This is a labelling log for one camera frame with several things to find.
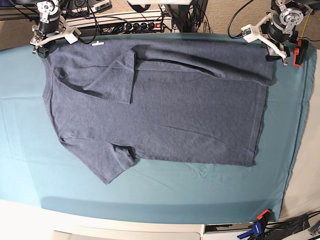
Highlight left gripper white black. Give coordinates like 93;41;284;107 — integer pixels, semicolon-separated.
255;13;297;66

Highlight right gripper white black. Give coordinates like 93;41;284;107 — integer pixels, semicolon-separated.
30;15;71;59

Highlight blue-grey heathered T-shirt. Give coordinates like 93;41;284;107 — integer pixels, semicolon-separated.
42;39;274;184

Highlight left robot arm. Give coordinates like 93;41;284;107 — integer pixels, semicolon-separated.
241;0;320;67

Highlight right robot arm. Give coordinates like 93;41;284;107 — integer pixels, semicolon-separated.
30;0;81;59

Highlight orange black clamp top right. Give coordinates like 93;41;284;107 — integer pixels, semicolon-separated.
293;39;309;67

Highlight white power strip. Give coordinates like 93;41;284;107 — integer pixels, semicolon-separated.
67;15;172;35

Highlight teal table cloth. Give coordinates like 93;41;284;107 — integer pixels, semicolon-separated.
0;46;317;224

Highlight orange blue clamp bottom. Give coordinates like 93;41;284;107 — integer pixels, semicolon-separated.
237;209;272;240

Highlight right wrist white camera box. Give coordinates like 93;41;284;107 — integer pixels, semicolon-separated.
63;27;82;44

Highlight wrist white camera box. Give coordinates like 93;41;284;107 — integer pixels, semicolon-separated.
63;27;82;44
241;24;260;43

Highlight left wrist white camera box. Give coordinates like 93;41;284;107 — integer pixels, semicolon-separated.
241;24;260;43

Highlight yellow cable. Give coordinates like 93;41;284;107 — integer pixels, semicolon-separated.
301;12;312;37

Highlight black cable bundle bottom right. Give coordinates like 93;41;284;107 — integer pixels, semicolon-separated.
264;211;320;240

